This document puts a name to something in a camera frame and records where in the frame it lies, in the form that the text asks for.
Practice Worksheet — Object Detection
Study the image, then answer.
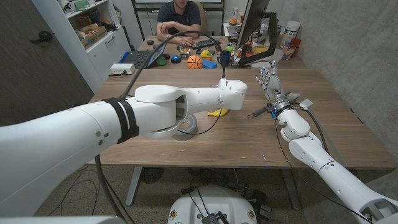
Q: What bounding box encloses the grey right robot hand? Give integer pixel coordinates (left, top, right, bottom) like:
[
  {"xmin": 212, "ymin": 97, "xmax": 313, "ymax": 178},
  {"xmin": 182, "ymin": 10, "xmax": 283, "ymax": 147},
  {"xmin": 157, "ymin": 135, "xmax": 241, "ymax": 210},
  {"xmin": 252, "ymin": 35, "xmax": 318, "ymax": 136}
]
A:
[{"xmin": 255, "ymin": 59, "xmax": 292, "ymax": 114}]

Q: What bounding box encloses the yellow toy banana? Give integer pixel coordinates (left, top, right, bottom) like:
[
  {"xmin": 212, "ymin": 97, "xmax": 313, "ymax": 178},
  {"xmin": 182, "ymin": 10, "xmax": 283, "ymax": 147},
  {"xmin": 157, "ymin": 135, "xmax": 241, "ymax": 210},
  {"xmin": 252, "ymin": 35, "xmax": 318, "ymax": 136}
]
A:
[{"xmin": 207, "ymin": 108, "xmax": 229, "ymax": 118}]

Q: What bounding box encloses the grey metal hand tool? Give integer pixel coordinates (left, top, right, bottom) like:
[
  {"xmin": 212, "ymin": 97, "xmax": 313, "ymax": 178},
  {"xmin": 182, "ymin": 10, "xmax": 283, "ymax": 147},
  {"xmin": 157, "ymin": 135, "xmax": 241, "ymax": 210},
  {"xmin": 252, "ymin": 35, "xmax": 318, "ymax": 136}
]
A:
[{"xmin": 248, "ymin": 105, "xmax": 272, "ymax": 119}]

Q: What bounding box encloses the yellow and orange toy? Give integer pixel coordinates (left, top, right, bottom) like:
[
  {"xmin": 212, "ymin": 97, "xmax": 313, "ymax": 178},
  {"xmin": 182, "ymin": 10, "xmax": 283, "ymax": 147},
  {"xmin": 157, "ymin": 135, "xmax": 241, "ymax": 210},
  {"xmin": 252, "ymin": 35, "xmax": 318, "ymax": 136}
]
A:
[{"xmin": 200, "ymin": 49, "xmax": 214, "ymax": 62}]

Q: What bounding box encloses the clear cup with candy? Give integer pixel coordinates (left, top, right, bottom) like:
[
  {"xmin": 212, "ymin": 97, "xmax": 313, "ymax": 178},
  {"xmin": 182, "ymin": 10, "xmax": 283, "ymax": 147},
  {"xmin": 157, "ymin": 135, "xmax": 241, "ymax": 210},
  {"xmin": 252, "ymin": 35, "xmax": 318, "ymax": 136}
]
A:
[{"xmin": 281, "ymin": 45, "xmax": 295, "ymax": 61}]

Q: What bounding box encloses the white paper tag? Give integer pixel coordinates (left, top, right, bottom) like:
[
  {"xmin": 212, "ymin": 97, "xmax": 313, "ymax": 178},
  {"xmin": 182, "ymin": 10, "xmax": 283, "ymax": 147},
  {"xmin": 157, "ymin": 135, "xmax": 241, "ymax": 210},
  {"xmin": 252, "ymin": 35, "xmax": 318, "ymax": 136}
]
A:
[{"xmin": 298, "ymin": 98, "xmax": 314, "ymax": 110}]

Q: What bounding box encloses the red cup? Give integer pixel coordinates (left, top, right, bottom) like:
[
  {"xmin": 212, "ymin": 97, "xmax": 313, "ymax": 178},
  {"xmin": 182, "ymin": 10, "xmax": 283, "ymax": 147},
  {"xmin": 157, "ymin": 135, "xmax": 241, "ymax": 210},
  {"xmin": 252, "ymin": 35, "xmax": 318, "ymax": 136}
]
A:
[{"xmin": 289, "ymin": 37, "xmax": 302, "ymax": 58}]

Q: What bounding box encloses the black monitor stand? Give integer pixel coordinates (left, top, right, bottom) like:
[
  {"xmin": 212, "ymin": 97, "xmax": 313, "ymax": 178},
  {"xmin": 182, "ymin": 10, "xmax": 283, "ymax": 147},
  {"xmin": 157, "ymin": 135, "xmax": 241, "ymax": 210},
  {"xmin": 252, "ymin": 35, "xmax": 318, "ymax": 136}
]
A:
[{"xmin": 238, "ymin": 12, "xmax": 278, "ymax": 68}]

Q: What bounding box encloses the dark blue mug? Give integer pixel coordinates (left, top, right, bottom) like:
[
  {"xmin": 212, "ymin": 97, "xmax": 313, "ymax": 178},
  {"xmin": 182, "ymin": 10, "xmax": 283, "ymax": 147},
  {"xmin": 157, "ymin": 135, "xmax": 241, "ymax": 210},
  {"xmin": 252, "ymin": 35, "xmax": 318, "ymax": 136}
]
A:
[{"xmin": 216, "ymin": 50, "xmax": 232, "ymax": 67}]

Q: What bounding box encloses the white wipes canister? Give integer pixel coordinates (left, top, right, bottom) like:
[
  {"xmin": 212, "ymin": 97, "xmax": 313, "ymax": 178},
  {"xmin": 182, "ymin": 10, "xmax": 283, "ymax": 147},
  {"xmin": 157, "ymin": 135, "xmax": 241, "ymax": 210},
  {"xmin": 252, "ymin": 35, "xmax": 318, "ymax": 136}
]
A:
[{"xmin": 279, "ymin": 21, "xmax": 302, "ymax": 50}]

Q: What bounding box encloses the black computer monitor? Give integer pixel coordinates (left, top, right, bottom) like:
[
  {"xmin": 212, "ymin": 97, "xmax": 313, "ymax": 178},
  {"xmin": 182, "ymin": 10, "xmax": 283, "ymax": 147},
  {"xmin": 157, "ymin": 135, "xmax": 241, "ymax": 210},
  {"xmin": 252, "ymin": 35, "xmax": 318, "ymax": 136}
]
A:
[{"xmin": 235, "ymin": 0, "xmax": 271, "ymax": 50}]

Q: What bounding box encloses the small orange basketball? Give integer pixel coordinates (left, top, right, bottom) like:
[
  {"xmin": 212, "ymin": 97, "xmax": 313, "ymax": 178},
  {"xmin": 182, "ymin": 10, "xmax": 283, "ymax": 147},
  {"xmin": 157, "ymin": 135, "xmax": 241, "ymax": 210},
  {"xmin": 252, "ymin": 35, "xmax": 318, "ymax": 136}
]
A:
[{"xmin": 187, "ymin": 55, "xmax": 203, "ymax": 70}]

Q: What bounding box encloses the black keyboard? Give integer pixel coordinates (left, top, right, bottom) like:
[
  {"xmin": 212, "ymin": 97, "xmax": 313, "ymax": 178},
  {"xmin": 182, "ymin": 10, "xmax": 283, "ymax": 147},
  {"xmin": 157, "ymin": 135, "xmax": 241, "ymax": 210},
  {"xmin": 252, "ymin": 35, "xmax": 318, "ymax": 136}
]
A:
[{"xmin": 189, "ymin": 38, "xmax": 222, "ymax": 50}]

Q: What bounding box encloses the brown office chair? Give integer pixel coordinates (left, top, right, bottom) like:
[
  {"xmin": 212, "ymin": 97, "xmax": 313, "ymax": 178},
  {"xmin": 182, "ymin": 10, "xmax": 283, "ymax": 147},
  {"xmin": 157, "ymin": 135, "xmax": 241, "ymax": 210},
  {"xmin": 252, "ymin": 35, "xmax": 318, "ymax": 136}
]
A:
[{"xmin": 192, "ymin": 1, "xmax": 208, "ymax": 37}]

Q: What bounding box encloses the grey table leg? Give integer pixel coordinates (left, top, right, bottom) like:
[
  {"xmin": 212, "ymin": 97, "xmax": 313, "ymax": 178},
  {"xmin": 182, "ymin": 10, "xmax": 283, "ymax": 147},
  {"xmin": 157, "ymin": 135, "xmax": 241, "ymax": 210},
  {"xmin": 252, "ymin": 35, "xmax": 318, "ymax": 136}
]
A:
[
  {"xmin": 281, "ymin": 167, "xmax": 302, "ymax": 211},
  {"xmin": 125, "ymin": 167, "xmax": 143, "ymax": 207}
]

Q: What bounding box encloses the person in dark shirt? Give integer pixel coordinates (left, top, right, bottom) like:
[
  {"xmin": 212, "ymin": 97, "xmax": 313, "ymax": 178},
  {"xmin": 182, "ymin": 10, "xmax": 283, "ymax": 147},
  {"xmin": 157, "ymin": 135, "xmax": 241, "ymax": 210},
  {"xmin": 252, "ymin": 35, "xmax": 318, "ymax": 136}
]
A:
[{"xmin": 155, "ymin": 0, "xmax": 201, "ymax": 46}]

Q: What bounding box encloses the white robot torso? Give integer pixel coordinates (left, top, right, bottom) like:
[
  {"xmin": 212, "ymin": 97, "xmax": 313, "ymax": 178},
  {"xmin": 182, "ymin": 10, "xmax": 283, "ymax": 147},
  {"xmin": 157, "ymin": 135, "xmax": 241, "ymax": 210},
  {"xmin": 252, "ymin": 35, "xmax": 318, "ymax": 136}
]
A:
[{"xmin": 167, "ymin": 185, "xmax": 258, "ymax": 224}]

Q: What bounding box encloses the open dark laptop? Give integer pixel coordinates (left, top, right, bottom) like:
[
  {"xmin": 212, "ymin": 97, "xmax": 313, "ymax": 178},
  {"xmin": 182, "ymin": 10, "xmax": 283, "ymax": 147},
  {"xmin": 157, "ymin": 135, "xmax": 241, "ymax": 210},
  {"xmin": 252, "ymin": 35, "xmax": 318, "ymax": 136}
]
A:
[{"xmin": 123, "ymin": 36, "xmax": 169, "ymax": 70}]

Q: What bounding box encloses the white power box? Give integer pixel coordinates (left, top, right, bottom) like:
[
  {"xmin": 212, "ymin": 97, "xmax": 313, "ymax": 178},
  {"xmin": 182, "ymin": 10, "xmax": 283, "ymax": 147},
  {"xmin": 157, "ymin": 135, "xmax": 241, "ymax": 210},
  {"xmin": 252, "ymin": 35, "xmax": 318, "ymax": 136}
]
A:
[{"xmin": 109, "ymin": 63, "xmax": 136, "ymax": 75}]

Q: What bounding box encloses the white shelf cabinet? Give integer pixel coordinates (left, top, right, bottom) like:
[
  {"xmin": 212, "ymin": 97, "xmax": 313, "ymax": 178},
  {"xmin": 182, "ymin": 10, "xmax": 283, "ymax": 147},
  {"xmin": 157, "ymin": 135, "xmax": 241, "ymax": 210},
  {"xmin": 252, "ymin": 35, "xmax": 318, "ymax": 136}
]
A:
[{"xmin": 30, "ymin": 0, "xmax": 131, "ymax": 94}]

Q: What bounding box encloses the cardboard box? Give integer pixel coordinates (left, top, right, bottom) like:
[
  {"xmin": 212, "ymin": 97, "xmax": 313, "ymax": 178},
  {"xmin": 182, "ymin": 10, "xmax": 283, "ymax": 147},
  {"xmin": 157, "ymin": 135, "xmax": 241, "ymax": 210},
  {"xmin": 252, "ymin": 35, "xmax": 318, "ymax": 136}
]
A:
[{"xmin": 80, "ymin": 26, "xmax": 108, "ymax": 50}]

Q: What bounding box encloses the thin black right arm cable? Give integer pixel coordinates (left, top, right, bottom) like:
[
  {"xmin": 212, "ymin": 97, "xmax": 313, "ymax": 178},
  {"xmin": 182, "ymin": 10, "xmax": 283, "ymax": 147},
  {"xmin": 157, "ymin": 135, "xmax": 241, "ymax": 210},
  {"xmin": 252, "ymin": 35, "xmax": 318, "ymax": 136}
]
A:
[{"xmin": 273, "ymin": 118, "xmax": 374, "ymax": 223}]

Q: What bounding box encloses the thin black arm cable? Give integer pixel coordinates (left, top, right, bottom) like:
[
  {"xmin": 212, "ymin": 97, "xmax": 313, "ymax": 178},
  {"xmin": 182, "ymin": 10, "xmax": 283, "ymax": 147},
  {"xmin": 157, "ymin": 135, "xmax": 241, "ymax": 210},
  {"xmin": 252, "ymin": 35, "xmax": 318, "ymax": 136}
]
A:
[
  {"xmin": 177, "ymin": 108, "xmax": 223, "ymax": 136},
  {"xmin": 273, "ymin": 118, "xmax": 374, "ymax": 223}
]

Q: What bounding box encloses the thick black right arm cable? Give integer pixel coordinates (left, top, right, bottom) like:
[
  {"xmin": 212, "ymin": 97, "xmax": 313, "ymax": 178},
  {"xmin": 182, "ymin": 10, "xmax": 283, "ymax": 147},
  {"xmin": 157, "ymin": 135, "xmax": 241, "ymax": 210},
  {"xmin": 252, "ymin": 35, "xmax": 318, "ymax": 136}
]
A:
[{"xmin": 292, "ymin": 104, "xmax": 330, "ymax": 155}]

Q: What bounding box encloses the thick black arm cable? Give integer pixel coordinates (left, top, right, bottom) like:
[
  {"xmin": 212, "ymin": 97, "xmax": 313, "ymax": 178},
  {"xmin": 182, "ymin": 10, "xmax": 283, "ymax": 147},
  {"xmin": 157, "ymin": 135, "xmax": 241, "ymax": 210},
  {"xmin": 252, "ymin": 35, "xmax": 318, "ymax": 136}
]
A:
[
  {"xmin": 292, "ymin": 104, "xmax": 330, "ymax": 155},
  {"xmin": 95, "ymin": 30, "xmax": 226, "ymax": 224}
]

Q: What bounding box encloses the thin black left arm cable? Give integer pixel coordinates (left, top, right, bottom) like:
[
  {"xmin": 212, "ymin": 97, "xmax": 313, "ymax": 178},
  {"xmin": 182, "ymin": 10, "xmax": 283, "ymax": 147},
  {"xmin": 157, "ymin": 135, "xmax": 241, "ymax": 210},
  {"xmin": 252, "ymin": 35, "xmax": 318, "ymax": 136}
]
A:
[{"xmin": 177, "ymin": 108, "xmax": 223, "ymax": 136}]

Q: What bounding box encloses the grey duct tape roll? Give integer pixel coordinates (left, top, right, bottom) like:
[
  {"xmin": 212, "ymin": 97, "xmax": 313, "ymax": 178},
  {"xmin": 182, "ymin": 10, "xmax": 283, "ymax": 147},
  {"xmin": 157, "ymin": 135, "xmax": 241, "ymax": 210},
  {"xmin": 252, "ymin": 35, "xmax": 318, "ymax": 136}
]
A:
[{"xmin": 172, "ymin": 113, "xmax": 198, "ymax": 141}]

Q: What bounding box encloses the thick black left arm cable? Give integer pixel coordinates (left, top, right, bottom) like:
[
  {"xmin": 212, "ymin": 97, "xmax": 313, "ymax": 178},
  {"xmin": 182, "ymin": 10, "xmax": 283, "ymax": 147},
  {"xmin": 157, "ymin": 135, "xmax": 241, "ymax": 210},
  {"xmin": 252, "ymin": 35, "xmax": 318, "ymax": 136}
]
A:
[{"xmin": 95, "ymin": 30, "xmax": 226, "ymax": 224}]

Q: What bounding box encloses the whiteboard with black frame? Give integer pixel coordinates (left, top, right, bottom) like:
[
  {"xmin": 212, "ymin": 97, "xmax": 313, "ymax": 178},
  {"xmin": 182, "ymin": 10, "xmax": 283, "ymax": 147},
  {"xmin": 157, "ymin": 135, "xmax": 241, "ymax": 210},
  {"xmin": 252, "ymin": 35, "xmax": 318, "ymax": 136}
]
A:
[{"xmin": 131, "ymin": 0, "xmax": 225, "ymax": 41}]

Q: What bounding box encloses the black door handle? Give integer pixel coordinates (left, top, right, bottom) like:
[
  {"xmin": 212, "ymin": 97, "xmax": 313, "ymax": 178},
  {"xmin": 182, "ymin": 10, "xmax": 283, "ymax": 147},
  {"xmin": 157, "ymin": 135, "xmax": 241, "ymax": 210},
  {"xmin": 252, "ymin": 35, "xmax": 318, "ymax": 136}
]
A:
[{"xmin": 30, "ymin": 30, "xmax": 53, "ymax": 44}]

